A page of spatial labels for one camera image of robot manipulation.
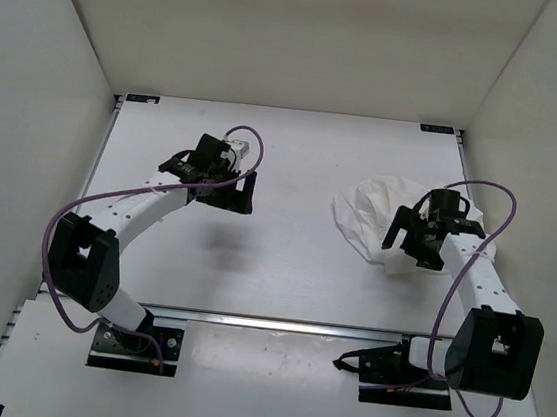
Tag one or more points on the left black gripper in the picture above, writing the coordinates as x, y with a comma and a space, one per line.
241, 200

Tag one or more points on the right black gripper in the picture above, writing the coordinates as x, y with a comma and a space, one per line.
404, 219

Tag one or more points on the white pleated skirt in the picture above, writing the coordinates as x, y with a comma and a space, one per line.
364, 213

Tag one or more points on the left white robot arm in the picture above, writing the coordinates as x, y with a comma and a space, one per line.
82, 257

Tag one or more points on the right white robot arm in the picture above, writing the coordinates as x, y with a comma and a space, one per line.
496, 348

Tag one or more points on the right blue table label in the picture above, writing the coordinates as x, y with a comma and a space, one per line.
436, 129

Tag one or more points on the blue table label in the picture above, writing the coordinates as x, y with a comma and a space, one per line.
141, 98
436, 129

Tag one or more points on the left blue table label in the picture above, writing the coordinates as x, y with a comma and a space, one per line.
141, 98

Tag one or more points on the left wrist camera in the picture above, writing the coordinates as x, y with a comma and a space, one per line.
237, 150

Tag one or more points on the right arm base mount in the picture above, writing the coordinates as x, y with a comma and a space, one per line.
387, 378

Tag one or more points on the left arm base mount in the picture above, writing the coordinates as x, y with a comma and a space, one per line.
112, 350

